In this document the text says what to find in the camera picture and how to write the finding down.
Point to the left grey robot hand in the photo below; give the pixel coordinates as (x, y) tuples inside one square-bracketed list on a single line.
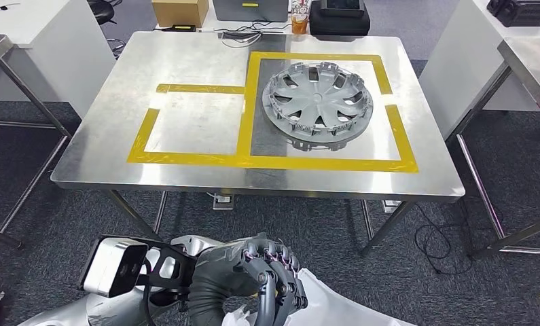
[(269, 265)]

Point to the white plastic part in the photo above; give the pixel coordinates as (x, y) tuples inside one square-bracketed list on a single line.
[(341, 306)]

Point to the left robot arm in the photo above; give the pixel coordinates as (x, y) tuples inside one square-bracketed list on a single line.
[(116, 310)]

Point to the steel workbench table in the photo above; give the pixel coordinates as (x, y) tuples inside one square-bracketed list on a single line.
[(184, 58)]

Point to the silver wheel hubcap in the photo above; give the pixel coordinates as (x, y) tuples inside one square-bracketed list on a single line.
[(319, 103)]

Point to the white desk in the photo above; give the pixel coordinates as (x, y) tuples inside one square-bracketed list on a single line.
[(204, 29)]

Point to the plastic drink cup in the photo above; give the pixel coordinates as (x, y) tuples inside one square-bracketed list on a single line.
[(299, 22)]

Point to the black soft case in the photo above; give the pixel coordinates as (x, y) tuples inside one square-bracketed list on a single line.
[(339, 26)]

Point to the small black device yellow label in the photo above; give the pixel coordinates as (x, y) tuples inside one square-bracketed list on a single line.
[(179, 28)]

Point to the grey laptop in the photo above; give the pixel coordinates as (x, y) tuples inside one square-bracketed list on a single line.
[(251, 11)]

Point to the brown cardboard box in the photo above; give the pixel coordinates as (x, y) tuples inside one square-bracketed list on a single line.
[(179, 11)]

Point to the white table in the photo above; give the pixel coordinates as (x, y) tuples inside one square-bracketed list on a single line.
[(467, 45), (49, 27)]

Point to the black round stool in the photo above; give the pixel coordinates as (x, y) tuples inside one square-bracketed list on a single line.
[(101, 9)]

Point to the black equipment case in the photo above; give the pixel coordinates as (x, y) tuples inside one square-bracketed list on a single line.
[(526, 11)]

